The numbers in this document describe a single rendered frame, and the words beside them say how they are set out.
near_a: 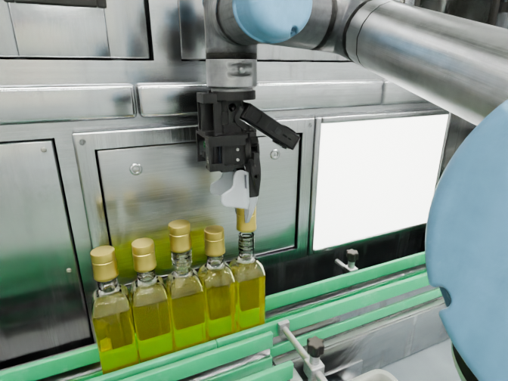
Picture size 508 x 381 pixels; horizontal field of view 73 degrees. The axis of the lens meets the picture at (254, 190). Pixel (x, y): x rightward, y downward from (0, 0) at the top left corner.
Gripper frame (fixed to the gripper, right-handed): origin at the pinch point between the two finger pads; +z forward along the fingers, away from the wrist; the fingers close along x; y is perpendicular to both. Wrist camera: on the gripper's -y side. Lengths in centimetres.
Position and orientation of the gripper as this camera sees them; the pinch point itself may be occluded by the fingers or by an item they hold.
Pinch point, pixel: (246, 210)
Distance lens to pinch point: 59.6
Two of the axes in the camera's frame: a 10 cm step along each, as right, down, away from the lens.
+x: 4.1, 3.0, -8.6
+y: -9.1, 1.3, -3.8
